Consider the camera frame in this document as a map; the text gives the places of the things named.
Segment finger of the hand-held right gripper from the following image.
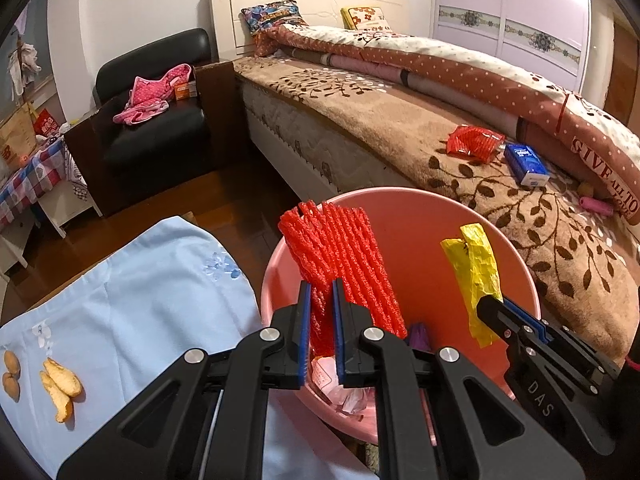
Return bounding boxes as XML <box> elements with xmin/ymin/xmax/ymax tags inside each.
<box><xmin>501</xmin><ymin>297</ymin><xmax>621</xmax><ymax>397</ymax></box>
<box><xmin>475</xmin><ymin>295</ymin><xmax>532</xmax><ymax>357</ymax></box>

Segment pink rolled blanket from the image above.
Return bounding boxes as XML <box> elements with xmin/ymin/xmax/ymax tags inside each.
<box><xmin>280</xmin><ymin>45</ymin><xmax>531</xmax><ymax>133</ymax></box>

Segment red snack packet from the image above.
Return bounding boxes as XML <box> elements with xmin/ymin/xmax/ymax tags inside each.
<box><xmin>446</xmin><ymin>125</ymin><xmax>506</xmax><ymax>163</ymax></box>

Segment black leather armchair wooden arms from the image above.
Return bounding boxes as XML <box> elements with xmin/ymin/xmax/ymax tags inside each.
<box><xmin>64</xmin><ymin>27</ymin><xmax>253</xmax><ymax>218</ymax></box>

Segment lilac wardrobe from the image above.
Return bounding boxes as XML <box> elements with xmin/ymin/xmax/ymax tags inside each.
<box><xmin>432</xmin><ymin>0</ymin><xmax>618</xmax><ymax>111</ymax></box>

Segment cream wooden bed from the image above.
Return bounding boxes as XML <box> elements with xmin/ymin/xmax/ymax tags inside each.
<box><xmin>209</xmin><ymin>0</ymin><xmax>640</xmax><ymax>376</ymax></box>

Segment brown paper bag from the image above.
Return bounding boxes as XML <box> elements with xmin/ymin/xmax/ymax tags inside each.
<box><xmin>0</xmin><ymin>107</ymin><xmax>38</xmax><ymax>171</ymax></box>

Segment blue tissue pack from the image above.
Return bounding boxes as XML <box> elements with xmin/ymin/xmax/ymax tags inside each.
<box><xmin>504</xmin><ymin>143</ymin><xmax>550</xmax><ymax>188</ymax></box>

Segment orange peel piece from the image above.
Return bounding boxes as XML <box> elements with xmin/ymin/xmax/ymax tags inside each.
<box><xmin>44</xmin><ymin>358</ymin><xmax>83</xmax><ymax>397</ymax></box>
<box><xmin>40</xmin><ymin>371</ymin><xmax>75</xmax><ymax>423</ymax></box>

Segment small pink cylinder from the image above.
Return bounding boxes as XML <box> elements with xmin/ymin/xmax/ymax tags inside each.
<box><xmin>580</xmin><ymin>197</ymin><xmax>613</xmax><ymax>216</ymax></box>

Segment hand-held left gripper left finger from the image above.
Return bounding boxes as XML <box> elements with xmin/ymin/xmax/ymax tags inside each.
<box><xmin>56</xmin><ymin>280</ymin><xmax>313</xmax><ymax>480</ymax></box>

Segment hanging clothes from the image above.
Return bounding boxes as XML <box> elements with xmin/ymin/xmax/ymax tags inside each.
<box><xmin>7</xmin><ymin>40</ymin><xmax>43</xmax><ymax>98</ymax></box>

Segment yellow floral pillow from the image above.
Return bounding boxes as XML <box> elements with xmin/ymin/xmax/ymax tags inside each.
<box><xmin>341</xmin><ymin>6</ymin><xmax>393</xmax><ymax>32</ymax></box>

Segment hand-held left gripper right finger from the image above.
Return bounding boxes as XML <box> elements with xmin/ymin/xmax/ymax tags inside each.
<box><xmin>331</xmin><ymin>277</ymin><xmax>586</xmax><ymax>480</ymax></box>

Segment red bag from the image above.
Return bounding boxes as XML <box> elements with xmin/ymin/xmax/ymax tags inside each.
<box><xmin>32</xmin><ymin>109</ymin><xmax>60</xmax><ymax>137</ymax></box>

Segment yellow crinkled plastic wrapper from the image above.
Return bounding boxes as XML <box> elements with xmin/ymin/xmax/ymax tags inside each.
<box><xmin>440</xmin><ymin>223</ymin><xmax>505</xmax><ymax>348</ymax></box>

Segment pink dotted clothing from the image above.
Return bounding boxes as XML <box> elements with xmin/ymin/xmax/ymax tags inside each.
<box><xmin>112</xmin><ymin>63</ymin><xmax>193</xmax><ymax>126</ymax></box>

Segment brown leaf pattern blanket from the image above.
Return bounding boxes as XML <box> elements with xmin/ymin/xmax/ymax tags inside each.
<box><xmin>235</xmin><ymin>55</ymin><xmax>633</xmax><ymax>361</ymax></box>

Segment patterned hanging cloth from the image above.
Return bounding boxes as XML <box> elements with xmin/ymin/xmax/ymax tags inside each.
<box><xmin>65</xmin><ymin>150</ymin><xmax>88</xmax><ymax>196</ymax></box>

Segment colourful printed pillow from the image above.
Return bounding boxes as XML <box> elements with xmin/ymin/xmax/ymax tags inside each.
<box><xmin>240</xmin><ymin>2</ymin><xmax>308</xmax><ymax>36</ymax></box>

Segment pink plastic bin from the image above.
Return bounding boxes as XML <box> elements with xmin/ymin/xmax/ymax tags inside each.
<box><xmin>260</xmin><ymin>187</ymin><xmax>543</xmax><ymax>445</ymax></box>

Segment red foam fruit net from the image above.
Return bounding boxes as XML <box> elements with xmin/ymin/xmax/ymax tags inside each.
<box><xmin>277</xmin><ymin>200</ymin><xmax>408</xmax><ymax>361</ymax></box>

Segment light blue cloth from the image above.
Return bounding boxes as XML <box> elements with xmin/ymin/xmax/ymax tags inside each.
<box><xmin>0</xmin><ymin>216</ymin><xmax>381</xmax><ymax>480</ymax></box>

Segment white desk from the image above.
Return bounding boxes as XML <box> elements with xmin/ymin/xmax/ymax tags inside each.
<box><xmin>0</xmin><ymin>180</ymin><xmax>103</xmax><ymax>273</ymax></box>

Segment wooden door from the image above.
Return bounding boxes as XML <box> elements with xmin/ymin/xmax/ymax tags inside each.
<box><xmin>607</xmin><ymin>15</ymin><xmax>640</xmax><ymax>131</ymax></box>

